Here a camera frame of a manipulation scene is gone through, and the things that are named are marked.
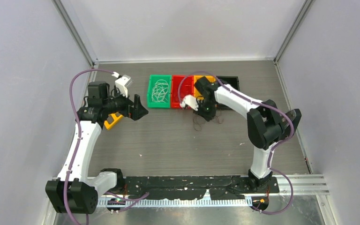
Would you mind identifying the yellow plastic bin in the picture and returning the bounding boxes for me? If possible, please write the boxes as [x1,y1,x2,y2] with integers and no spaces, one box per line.
[194,76,218,100]

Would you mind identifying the black plastic bin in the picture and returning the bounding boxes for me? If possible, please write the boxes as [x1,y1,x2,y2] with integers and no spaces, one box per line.
[217,76,240,110]

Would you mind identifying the red wire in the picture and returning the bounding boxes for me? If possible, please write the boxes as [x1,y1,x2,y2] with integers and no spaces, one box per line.
[173,85,192,105]

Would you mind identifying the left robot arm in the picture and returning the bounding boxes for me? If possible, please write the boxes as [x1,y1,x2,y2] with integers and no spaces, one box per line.
[45,82,149,215]

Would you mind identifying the slotted cable duct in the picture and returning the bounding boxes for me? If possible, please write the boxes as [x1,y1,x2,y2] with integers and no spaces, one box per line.
[97,196,258,208]

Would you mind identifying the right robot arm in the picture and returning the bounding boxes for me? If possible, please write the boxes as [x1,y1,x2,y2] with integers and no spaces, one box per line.
[181,76,302,192]

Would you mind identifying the yellow triangular plastic piece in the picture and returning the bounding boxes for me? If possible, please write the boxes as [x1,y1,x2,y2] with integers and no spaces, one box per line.
[104,112,124,130]

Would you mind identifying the red plastic bin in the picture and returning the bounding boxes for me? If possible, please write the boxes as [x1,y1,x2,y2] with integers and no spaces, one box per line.
[170,75,194,109]

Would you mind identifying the white wire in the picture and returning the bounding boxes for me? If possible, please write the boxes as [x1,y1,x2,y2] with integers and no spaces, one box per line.
[150,79,171,103]

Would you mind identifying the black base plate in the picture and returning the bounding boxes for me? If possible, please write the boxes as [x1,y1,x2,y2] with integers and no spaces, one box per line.
[125,175,279,200]

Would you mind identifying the green plastic bin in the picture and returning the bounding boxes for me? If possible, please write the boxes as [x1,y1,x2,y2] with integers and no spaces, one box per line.
[147,75,172,108]

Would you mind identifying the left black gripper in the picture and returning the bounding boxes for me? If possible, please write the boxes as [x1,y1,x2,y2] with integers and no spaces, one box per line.
[103,86,148,120]

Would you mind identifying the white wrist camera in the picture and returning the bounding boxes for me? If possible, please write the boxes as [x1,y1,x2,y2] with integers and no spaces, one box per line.
[180,95,198,111]
[112,72,133,98]

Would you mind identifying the black clear-topped device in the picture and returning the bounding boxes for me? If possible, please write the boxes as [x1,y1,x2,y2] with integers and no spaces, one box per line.
[284,108,302,138]

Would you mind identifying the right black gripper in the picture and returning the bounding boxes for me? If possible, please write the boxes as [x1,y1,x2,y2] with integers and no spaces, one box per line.
[193,98,217,121]

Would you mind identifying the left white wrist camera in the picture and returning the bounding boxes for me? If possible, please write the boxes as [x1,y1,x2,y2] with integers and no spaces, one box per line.
[112,72,133,98]

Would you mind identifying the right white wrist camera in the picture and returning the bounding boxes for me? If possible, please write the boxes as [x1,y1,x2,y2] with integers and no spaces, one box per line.
[180,95,198,111]

